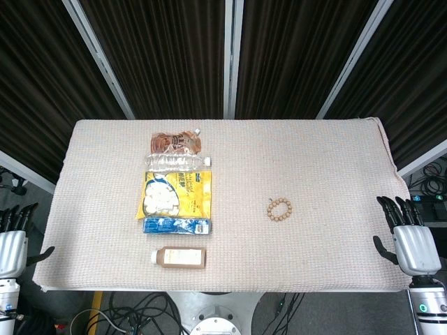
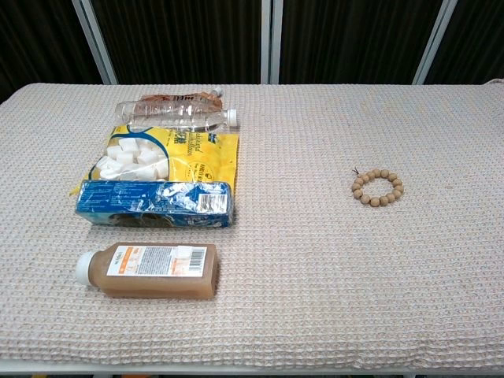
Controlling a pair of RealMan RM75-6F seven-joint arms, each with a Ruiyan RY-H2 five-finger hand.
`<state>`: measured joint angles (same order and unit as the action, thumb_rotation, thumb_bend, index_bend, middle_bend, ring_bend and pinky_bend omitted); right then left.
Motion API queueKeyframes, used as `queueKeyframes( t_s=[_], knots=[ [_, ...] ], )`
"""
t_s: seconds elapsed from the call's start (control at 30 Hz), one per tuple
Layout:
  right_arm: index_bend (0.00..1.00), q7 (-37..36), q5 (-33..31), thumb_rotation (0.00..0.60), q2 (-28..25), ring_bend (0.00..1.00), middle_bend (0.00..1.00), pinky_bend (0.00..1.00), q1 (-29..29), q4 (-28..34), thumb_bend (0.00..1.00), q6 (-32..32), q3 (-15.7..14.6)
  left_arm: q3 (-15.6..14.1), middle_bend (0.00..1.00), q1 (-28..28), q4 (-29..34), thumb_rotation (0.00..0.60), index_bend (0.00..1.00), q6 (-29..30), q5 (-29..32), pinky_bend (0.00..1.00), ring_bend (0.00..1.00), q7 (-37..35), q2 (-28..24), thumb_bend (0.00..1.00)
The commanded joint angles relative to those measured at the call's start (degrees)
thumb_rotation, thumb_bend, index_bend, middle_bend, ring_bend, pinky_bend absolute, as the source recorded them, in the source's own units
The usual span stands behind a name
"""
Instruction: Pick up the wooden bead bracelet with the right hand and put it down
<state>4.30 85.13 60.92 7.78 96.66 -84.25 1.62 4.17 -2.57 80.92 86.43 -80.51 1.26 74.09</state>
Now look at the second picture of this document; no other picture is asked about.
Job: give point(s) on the blue cookie box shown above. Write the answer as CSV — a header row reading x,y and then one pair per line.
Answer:
x,y
138,201

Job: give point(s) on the black pleated curtain panel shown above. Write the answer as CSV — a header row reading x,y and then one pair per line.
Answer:
x,y
476,35
177,39
35,39
354,39

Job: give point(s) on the yellow marshmallow bag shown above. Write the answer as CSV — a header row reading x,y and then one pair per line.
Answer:
x,y
212,157

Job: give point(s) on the beige waffle table cloth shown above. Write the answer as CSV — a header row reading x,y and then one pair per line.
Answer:
x,y
315,275

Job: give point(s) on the aluminium frame post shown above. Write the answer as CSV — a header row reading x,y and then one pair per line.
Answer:
x,y
271,39
94,39
435,39

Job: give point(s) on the brown juice bottle white cap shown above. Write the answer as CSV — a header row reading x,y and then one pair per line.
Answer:
x,y
157,283

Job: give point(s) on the clear plastic water bottle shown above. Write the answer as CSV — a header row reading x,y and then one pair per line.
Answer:
x,y
169,114

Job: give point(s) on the brown sauce spout pouch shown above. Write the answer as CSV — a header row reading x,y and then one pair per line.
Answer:
x,y
185,97

